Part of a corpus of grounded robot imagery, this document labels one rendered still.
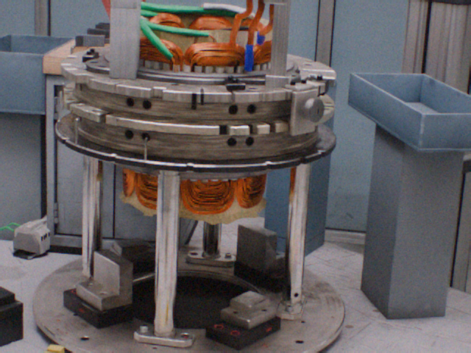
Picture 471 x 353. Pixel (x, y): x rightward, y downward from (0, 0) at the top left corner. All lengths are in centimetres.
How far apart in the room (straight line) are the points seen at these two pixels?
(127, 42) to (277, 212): 49
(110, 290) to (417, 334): 38
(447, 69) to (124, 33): 59
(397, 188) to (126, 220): 40
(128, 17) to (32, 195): 48
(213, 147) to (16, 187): 49
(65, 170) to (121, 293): 30
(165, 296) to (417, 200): 34
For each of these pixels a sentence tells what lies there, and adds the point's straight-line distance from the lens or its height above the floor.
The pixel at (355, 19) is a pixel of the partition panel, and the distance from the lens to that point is 341.
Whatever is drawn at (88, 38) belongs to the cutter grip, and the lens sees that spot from 138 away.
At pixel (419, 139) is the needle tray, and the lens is 114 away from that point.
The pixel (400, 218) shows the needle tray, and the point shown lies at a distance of 124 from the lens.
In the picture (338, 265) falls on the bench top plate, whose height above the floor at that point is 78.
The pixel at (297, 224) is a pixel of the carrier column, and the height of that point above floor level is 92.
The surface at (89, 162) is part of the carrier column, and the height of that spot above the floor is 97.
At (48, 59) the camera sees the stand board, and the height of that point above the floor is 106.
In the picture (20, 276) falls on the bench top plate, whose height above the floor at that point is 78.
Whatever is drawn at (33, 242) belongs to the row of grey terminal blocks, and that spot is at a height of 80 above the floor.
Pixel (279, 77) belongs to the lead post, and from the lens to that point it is 106.
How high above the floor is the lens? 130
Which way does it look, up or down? 16 degrees down
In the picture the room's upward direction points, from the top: 3 degrees clockwise
